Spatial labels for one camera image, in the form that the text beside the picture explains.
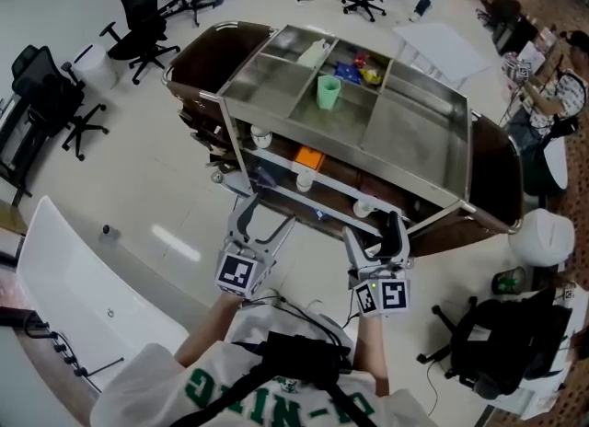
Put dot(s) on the person's left forearm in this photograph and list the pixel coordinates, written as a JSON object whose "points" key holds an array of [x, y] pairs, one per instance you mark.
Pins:
{"points": [[209, 331]]}

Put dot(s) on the orange box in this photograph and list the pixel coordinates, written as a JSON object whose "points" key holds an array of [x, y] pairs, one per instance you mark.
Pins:
{"points": [[309, 157]]}

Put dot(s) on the dark blue box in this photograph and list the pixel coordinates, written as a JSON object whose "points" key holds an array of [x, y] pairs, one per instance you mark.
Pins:
{"points": [[321, 215]]}

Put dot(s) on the white rectangular table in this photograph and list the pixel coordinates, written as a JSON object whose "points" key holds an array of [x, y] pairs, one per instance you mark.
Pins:
{"points": [[442, 50]]}

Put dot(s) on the white cylindrical bin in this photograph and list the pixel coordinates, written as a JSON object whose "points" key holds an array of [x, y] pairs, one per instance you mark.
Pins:
{"points": [[94, 66]]}

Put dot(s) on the black bath faucet set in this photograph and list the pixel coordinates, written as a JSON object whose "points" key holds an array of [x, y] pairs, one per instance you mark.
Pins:
{"points": [[80, 371]]}

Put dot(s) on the white plastic bottle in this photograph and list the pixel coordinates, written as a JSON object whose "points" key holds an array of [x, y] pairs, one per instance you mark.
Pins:
{"points": [[312, 54]]}

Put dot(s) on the yellow snack packet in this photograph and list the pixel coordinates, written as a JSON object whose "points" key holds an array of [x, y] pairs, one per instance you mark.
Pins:
{"points": [[372, 77]]}

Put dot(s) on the black chest harness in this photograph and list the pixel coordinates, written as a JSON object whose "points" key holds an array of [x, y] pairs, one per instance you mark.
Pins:
{"points": [[303, 356]]}

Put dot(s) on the stainless steel service cart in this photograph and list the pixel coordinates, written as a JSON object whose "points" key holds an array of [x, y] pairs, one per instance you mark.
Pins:
{"points": [[414, 140]]}

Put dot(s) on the white round stool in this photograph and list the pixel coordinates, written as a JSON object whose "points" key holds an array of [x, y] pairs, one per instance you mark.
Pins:
{"points": [[543, 236]]}

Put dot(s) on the green cup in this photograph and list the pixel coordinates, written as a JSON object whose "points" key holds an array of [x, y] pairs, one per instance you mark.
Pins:
{"points": [[328, 91]]}

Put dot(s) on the red snack packet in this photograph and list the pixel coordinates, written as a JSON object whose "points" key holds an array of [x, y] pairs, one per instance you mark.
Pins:
{"points": [[361, 59]]}

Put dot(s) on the white shirt with green print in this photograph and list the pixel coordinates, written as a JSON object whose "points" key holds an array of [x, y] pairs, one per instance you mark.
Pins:
{"points": [[152, 388]]}

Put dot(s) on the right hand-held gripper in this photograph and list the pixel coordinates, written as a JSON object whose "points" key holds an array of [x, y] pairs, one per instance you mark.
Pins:
{"points": [[391, 294]]}

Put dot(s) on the blue packet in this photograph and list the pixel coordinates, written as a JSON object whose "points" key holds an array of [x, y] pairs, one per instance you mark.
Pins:
{"points": [[348, 72]]}

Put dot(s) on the person's right forearm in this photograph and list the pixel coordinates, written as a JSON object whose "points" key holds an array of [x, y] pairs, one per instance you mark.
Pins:
{"points": [[372, 351]]}

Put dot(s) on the small black floor object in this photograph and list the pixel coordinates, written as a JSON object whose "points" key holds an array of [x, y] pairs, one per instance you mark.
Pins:
{"points": [[107, 230]]}

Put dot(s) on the white round table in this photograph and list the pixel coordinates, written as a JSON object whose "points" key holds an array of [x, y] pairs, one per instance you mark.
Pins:
{"points": [[557, 165]]}

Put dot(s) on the white bathtub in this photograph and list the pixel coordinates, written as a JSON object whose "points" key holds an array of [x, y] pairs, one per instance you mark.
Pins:
{"points": [[83, 287]]}

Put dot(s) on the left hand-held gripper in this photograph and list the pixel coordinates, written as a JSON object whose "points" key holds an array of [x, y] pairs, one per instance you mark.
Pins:
{"points": [[235, 273]]}

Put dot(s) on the grey trousers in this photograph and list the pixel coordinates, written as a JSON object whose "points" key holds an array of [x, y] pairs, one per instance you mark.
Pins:
{"points": [[276, 319]]}

